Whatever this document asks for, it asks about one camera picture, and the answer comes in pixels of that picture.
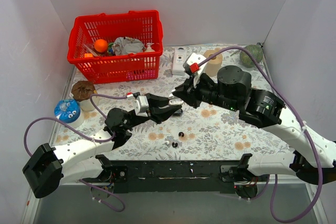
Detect white rectangular box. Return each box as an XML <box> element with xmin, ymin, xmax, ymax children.
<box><xmin>172</xmin><ymin>47</ymin><xmax>187</xmax><ymax>76</ymax></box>

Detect orange fruit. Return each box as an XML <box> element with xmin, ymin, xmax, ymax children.
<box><xmin>93</xmin><ymin>39</ymin><xmax>108</xmax><ymax>53</ymax></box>

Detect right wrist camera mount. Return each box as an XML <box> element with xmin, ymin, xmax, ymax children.
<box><xmin>183</xmin><ymin>53</ymin><xmax>206</xmax><ymax>88</ymax></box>

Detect clear plastic bag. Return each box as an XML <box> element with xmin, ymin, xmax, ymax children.
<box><xmin>82</xmin><ymin>43</ymin><xmax>101</xmax><ymax>57</ymax></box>

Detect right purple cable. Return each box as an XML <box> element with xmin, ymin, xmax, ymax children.
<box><xmin>199</xmin><ymin>46</ymin><xmax>325</xmax><ymax>223</ymax></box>

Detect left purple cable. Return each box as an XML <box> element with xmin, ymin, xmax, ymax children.
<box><xmin>23</xmin><ymin>94</ymin><xmax>137</xmax><ymax>212</ymax></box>

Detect white earbud charging case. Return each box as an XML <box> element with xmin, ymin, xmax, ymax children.
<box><xmin>169</xmin><ymin>97</ymin><xmax>184</xmax><ymax>106</ymax></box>

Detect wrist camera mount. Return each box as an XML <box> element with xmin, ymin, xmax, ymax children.
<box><xmin>183</xmin><ymin>53</ymin><xmax>206</xmax><ymax>88</ymax></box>
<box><xmin>127</xmin><ymin>92</ymin><xmax>149</xmax><ymax>117</ymax></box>

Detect crumpled grey cloth bag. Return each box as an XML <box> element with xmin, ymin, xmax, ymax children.
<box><xmin>112</xmin><ymin>37</ymin><xmax>145</xmax><ymax>56</ymax></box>

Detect purple cable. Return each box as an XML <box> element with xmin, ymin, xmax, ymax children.
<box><xmin>23</xmin><ymin>94</ymin><xmax>137</xmax><ymax>212</ymax></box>
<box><xmin>199</xmin><ymin>46</ymin><xmax>325</xmax><ymax>223</ymax></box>

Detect blue lid white container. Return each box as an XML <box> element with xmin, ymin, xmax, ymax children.
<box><xmin>54</xmin><ymin>99</ymin><xmax>85</xmax><ymax>128</ymax></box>

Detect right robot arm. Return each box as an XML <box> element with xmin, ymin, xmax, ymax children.
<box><xmin>172</xmin><ymin>66</ymin><xmax>335</xmax><ymax>185</ymax></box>

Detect beige toilet paper roll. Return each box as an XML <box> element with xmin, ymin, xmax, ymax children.
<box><xmin>203</xmin><ymin>48</ymin><xmax>223</xmax><ymax>77</ymax></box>

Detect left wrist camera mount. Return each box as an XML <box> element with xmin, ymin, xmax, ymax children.
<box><xmin>127</xmin><ymin>92</ymin><xmax>149</xmax><ymax>117</ymax></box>

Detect white pump bottle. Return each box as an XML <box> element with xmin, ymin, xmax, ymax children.
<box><xmin>144</xmin><ymin>43</ymin><xmax>155</xmax><ymax>52</ymax></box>

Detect black base bar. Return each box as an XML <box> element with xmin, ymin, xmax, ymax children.
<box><xmin>84</xmin><ymin>158</ymin><xmax>262</xmax><ymax>194</ymax></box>

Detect red plastic shopping basket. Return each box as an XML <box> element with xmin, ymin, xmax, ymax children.
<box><xmin>67</xmin><ymin>10</ymin><xmax>163</xmax><ymax>84</ymax></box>

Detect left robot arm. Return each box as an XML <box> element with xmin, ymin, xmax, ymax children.
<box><xmin>22</xmin><ymin>93</ymin><xmax>183</xmax><ymax>198</ymax></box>

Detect green melon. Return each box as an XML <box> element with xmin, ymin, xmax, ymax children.
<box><xmin>239</xmin><ymin>44</ymin><xmax>264</xmax><ymax>68</ymax></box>

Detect brown lid cream cup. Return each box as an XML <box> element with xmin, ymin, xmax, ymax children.
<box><xmin>71</xmin><ymin>81</ymin><xmax>98</xmax><ymax>111</ymax></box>

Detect orange small block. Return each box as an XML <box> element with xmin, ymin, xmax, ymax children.
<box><xmin>84</xmin><ymin>53</ymin><xmax>93</xmax><ymax>58</ymax></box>

